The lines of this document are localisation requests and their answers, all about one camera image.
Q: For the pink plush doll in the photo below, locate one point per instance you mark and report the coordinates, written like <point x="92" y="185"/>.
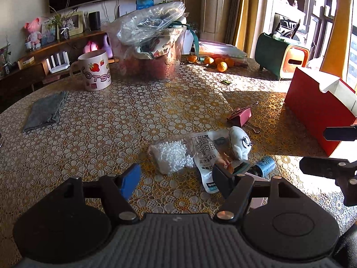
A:
<point x="33" y="33"/>

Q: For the green and orange storage box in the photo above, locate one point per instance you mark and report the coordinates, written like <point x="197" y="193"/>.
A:
<point x="270" y="53"/>

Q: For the white router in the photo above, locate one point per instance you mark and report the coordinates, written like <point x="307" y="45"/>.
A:
<point x="58" y="66"/>

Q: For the blue picture card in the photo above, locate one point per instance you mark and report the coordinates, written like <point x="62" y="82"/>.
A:
<point x="145" y="4"/>

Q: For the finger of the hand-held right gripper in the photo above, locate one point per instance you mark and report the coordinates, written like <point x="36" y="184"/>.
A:
<point x="320" y="166"/>
<point x="341" y="134"/>

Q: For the crumpled clear plastic bag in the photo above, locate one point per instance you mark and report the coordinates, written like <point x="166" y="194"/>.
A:
<point x="150" y="22"/>

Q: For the desktop with floral lace cloth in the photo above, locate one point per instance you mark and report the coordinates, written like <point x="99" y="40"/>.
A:
<point x="111" y="117"/>

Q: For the small blue can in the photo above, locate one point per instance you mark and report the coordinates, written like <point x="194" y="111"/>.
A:
<point x="265" y="165"/>

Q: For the red cardboard box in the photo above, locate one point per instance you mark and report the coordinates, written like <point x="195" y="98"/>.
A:
<point x="306" y="109"/>

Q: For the wooden television cabinet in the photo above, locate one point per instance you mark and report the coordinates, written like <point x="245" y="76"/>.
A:
<point x="16" y="81"/>

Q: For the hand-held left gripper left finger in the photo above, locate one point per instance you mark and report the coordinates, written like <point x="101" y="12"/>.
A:
<point x="129" y="180"/>

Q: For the strawberry print mug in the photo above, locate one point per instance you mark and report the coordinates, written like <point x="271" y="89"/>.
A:
<point x="94" y="72"/>

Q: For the black speaker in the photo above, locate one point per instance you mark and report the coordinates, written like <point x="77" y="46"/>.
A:
<point x="94" y="21"/>

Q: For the clear plastic container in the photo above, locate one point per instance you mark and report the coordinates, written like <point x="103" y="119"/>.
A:
<point x="156" y="67"/>

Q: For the pink binder clip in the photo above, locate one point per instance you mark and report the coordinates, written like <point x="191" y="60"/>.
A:
<point x="241" y="115"/>

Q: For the small plant in vase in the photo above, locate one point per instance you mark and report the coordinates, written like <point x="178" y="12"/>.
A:
<point x="64" y="32"/>

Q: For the beige standing air conditioner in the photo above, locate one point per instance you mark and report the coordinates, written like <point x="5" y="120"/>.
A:
<point x="213" y="8"/>

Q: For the pink toy bag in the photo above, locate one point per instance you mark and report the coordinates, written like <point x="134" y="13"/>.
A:
<point x="90" y="47"/>

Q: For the grey cloth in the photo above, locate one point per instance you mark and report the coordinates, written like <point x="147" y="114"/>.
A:
<point x="44" y="111"/>

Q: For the yellow giraffe figure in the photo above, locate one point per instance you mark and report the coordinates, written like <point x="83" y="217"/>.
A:
<point x="334" y="47"/>

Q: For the small green wrapper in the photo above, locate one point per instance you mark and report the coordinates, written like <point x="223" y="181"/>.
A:
<point x="226" y="82"/>

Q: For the orange tangerine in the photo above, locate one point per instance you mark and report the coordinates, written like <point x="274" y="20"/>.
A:
<point x="222" y="66"/>
<point x="229" y="62"/>
<point x="192" y="58"/>
<point x="208" y="60"/>

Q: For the white plush toy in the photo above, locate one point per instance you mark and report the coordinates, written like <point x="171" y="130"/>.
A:
<point x="238" y="142"/>

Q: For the cream photo frame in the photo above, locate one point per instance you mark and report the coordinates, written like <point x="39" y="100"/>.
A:
<point x="75" y="23"/>

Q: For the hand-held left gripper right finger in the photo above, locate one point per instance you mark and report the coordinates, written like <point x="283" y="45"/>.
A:
<point x="223" y="180"/>

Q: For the calligraphy brush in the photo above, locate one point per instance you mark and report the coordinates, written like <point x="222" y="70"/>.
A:
<point x="295" y="30"/>

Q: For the white printed snack packet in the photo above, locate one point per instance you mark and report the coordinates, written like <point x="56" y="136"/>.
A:
<point x="206" y="150"/>

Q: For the washing machine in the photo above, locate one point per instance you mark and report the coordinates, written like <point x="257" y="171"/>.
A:
<point x="288" y="28"/>

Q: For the small yellow carton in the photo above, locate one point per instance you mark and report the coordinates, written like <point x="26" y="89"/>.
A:
<point x="26" y="62"/>

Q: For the clear bag of white beads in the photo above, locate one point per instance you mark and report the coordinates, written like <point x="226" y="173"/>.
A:
<point x="171" y="155"/>

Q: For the yellow curtain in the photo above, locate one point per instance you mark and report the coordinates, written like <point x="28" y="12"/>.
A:
<point x="241" y="11"/>

